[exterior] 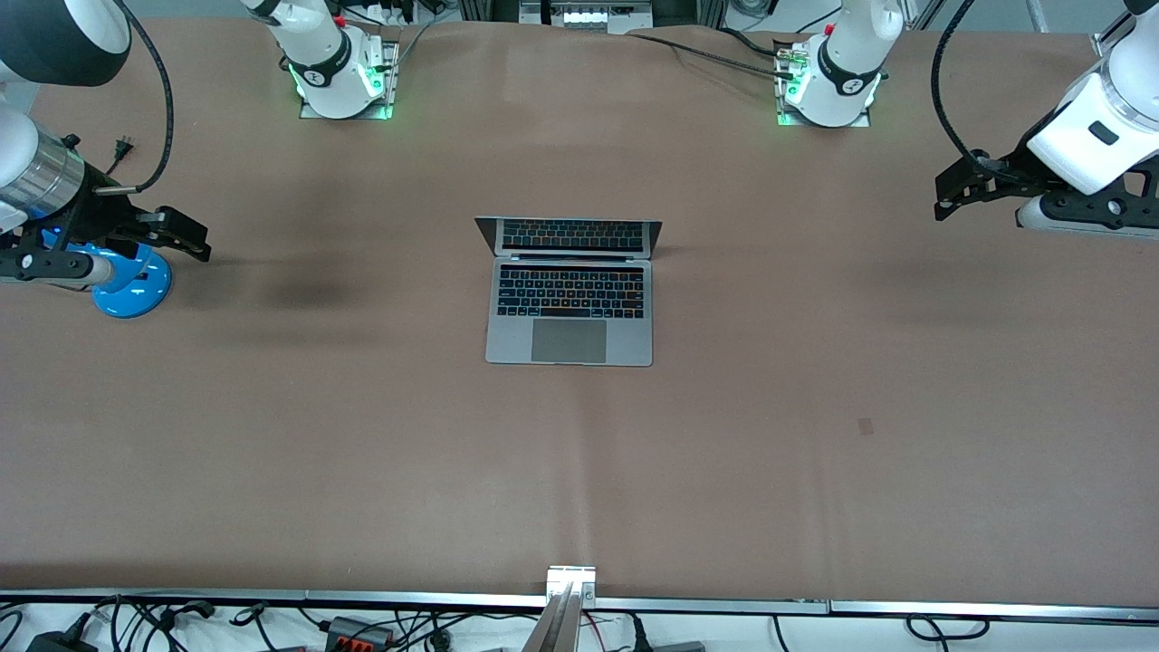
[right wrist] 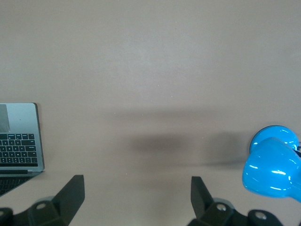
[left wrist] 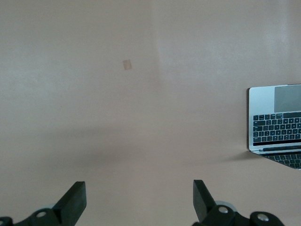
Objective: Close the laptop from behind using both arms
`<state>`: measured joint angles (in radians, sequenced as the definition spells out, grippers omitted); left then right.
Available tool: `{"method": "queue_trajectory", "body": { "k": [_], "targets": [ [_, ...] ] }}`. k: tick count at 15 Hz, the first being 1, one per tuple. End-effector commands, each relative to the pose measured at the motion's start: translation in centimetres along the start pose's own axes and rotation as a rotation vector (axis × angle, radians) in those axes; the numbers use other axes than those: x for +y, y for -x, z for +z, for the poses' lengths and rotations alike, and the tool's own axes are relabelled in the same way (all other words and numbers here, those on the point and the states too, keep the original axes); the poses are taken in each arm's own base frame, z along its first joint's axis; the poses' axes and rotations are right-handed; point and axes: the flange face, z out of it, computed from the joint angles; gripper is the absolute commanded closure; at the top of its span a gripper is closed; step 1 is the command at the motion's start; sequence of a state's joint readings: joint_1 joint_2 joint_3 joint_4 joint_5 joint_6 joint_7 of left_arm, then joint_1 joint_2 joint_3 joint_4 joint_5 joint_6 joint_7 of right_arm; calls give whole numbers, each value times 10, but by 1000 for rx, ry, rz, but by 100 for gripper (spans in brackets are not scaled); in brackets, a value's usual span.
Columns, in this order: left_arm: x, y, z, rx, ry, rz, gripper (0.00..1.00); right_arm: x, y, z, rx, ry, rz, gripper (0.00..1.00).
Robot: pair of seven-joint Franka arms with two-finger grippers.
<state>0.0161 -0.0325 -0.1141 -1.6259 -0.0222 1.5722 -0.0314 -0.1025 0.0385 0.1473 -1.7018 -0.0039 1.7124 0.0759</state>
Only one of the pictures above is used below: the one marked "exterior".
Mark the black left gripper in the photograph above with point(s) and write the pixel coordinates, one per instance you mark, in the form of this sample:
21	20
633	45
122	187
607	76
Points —
1014	171

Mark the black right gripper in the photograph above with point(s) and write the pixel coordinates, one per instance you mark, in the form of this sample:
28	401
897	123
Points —
93	214

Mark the grey laptop computer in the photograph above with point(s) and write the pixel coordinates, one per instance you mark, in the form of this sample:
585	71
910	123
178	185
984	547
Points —
569	342

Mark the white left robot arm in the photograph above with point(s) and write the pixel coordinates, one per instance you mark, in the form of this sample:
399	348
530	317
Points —
1100	118

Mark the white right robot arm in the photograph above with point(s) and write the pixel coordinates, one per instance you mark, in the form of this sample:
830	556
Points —
317	45

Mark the blue desk lamp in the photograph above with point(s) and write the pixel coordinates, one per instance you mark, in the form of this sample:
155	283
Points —
136	294

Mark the white power strip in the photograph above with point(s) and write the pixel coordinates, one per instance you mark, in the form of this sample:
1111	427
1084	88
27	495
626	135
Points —
587	15

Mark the black power adapter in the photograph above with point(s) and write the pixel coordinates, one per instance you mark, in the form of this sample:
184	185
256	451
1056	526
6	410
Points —
59	643

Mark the black orange connector box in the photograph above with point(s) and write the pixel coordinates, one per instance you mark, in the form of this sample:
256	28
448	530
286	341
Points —
358	631

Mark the brown table mat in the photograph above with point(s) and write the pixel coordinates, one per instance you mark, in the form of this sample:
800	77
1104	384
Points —
579	471

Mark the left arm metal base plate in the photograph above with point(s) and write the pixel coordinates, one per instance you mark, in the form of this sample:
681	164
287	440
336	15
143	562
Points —
786	116

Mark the aluminium corner post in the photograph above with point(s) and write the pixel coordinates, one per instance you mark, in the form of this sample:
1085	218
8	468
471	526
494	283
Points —
1112	36

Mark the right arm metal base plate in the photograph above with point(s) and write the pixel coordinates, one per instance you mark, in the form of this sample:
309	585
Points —
387	72

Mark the metal table edge rail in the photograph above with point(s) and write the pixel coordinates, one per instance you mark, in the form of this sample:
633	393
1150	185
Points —
272	598

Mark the aluminium camera mount beam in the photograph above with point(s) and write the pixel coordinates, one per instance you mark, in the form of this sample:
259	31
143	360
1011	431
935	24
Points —
560	616

